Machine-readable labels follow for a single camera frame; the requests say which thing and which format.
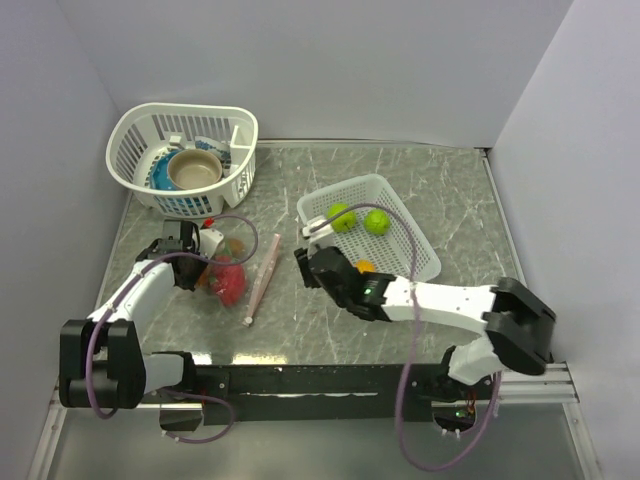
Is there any white perforated rectangular basket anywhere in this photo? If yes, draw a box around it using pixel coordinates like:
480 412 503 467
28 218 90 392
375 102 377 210
297 174 441 282

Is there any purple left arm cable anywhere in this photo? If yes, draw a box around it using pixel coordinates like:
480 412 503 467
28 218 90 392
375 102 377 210
87 214 259 445

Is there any green fake apple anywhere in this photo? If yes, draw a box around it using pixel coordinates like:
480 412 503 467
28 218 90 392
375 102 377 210
327 203 357 233

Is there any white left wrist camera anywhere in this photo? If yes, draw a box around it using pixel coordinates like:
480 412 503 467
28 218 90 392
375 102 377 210
199 228 224 258

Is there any brown fake food piece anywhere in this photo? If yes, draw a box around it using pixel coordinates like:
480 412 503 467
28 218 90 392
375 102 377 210
226 238 246 258

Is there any clear zip top bag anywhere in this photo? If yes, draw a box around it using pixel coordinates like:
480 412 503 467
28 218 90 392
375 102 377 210
196 229 281 327

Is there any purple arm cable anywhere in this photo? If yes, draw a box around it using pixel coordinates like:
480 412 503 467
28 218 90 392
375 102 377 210
309 201 503 473
87 214 259 445

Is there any blue plate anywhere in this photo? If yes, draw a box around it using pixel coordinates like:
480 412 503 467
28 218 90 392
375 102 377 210
149 150 179 191

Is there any orange fake fruit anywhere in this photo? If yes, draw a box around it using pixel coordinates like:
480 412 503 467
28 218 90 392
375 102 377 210
355 259 376 273

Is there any blue patterned white dish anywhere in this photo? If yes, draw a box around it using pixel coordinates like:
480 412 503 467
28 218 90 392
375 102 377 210
194 136 232 170

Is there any aluminium frame rail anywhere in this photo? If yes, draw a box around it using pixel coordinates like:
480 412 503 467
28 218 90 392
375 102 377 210
499 363 579 404

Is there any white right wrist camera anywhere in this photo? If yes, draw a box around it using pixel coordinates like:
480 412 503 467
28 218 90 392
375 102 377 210
302 215 334 255

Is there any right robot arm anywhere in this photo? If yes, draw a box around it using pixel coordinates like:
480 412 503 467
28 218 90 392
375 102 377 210
294 246 556 401

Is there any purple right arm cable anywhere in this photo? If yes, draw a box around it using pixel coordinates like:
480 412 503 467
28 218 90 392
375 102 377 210
309 201 503 473

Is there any red fake strawberry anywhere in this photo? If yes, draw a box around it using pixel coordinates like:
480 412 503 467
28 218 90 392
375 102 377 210
209 265 246 307

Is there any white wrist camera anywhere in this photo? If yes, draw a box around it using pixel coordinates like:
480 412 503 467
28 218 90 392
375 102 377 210
302 215 334 255
199 228 224 258

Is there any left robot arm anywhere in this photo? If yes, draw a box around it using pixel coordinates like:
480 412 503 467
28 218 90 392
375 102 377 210
58 220 224 418

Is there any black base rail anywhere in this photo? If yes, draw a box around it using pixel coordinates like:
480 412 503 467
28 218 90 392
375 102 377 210
138 363 491 426

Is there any beige bowl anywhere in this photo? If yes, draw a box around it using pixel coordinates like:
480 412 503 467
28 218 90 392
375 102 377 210
167 149 223 190

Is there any white slatted round basket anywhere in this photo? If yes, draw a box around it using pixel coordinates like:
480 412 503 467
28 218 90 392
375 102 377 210
105 102 259 218

